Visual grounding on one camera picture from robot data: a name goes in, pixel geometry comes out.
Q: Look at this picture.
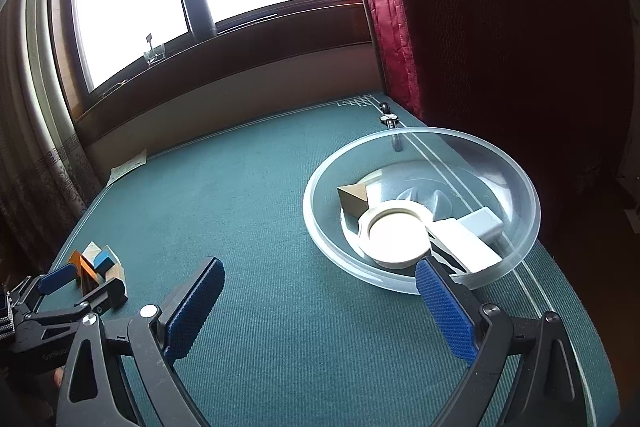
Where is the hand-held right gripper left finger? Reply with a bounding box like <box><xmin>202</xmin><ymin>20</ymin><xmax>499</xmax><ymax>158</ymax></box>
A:
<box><xmin>56</xmin><ymin>256</ymin><xmax>226</xmax><ymax>427</ymax></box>

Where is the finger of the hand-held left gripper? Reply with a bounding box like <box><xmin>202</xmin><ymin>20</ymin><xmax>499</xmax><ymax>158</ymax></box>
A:
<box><xmin>22</xmin><ymin>279</ymin><xmax>127</xmax><ymax>353</ymax></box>
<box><xmin>7</xmin><ymin>264</ymin><xmax>81</xmax><ymax>313</ymax></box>

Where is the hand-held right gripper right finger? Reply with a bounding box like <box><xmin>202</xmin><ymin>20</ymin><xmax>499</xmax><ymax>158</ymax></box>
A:
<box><xmin>415</xmin><ymin>257</ymin><xmax>596</xmax><ymax>427</ymax></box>

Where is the white charger plug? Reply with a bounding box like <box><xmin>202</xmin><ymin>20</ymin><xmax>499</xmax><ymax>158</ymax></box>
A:
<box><xmin>425</xmin><ymin>206</ymin><xmax>505</xmax><ymax>277</ymax></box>

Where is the white round plastic cap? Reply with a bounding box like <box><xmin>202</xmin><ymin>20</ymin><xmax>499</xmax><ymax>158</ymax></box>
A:
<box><xmin>356</xmin><ymin>201</ymin><xmax>435</xmax><ymax>269</ymax></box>

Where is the white striped wooden block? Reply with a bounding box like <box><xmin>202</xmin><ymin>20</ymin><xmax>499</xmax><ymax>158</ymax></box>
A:
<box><xmin>337</xmin><ymin>171</ymin><xmax>386</xmax><ymax>220</ymax></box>

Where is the clear plastic bowl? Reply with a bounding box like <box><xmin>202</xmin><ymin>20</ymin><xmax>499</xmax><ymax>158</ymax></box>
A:
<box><xmin>302</xmin><ymin>127</ymin><xmax>542</xmax><ymax>295</ymax></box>

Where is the green table cover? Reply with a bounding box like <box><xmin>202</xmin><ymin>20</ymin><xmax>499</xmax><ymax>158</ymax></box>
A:
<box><xmin>45</xmin><ymin>94</ymin><xmax>616</xmax><ymax>427</ymax></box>

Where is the paper slip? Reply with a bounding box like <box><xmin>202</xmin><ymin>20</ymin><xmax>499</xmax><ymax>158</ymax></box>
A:
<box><xmin>107</xmin><ymin>148</ymin><xmax>147</xmax><ymax>185</ymax></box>

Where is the beige patterned curtain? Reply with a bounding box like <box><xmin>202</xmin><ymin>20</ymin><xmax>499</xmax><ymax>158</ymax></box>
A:
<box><xmin>0</xmin><ymin>0</ymin><xmax>103</xmax><ymax>258</ymax></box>

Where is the wristwatch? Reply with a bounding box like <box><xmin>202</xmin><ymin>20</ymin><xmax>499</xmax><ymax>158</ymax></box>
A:
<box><xmin>377</xmin><ymin>103</ymin><xmax>403</xmax><ymax>152</ymax></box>

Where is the small clear glass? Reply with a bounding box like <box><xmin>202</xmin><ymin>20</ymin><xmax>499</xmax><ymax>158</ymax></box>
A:
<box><xmin>142</xmin><ymin>34</ymin><xmax>167</xmax><ymax>66</ymax></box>

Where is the dark bottle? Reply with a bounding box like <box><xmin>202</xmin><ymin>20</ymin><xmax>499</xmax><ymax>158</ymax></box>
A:
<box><xmin>180</xmin><ymin>0</ymin><xmax>217</xmax><ymax>40</ymax></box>

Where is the red quilted curtain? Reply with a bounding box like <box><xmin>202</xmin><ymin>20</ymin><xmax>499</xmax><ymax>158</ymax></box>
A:
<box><xmin>335</xmin><ymin>0</ymin><xmax>626</xmax><ymax>253</ymax></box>

